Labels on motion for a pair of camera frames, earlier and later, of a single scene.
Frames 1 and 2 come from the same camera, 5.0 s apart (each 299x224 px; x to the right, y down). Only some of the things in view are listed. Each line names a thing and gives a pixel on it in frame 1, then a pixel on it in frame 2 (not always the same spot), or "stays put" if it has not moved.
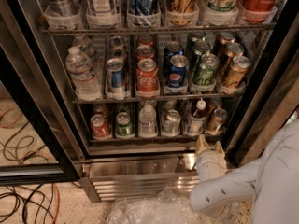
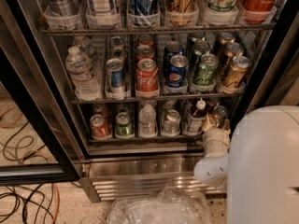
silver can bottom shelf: x=171 y=122 stays put
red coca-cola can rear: x=146 y=39 stays put
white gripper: x=210 y=159 -> x=215 y=137
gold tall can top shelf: x=184 y=10 stays put
